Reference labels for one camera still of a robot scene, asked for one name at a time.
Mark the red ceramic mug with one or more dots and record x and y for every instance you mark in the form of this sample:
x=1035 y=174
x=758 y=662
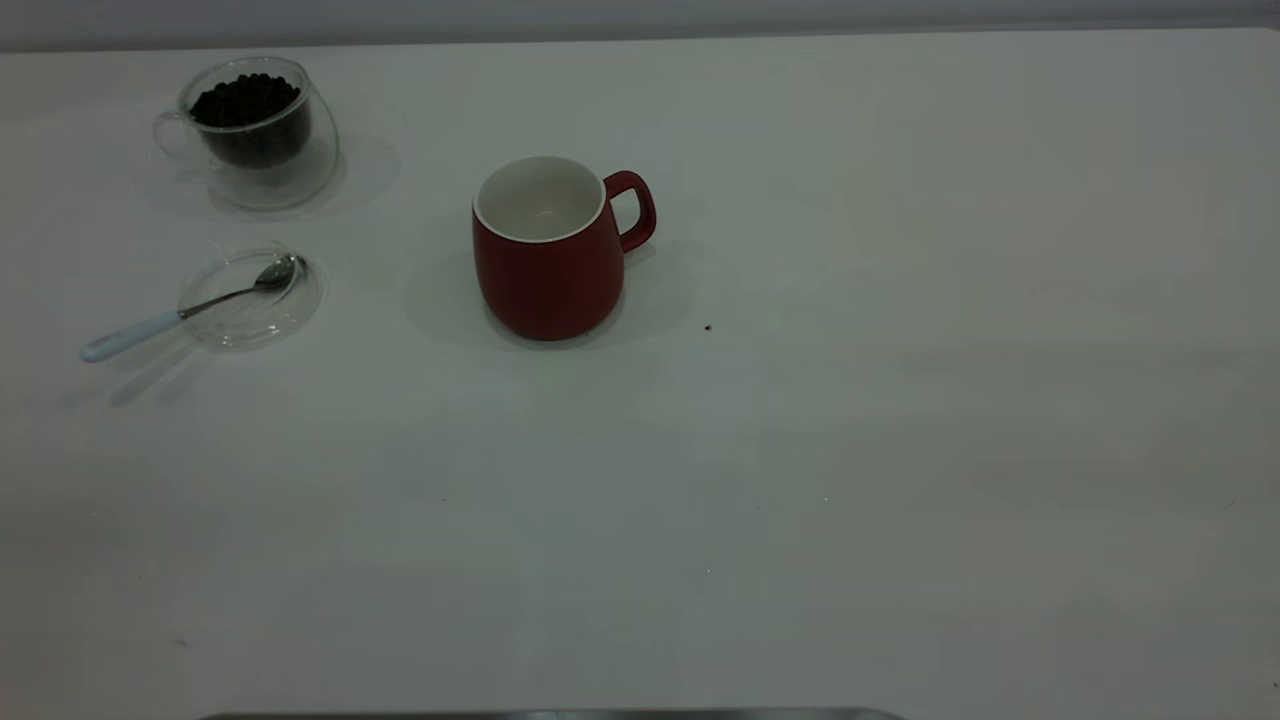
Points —
x=550 y=285

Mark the clear glass saucer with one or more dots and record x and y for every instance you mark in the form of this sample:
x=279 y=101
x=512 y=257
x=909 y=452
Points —
x=250 y=320

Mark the clear glass cup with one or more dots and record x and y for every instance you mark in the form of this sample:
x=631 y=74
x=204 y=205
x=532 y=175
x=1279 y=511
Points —
x=290 y=170

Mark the coffee beans in glass cup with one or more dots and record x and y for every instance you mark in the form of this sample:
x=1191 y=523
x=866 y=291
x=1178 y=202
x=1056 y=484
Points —
x=245 y=100

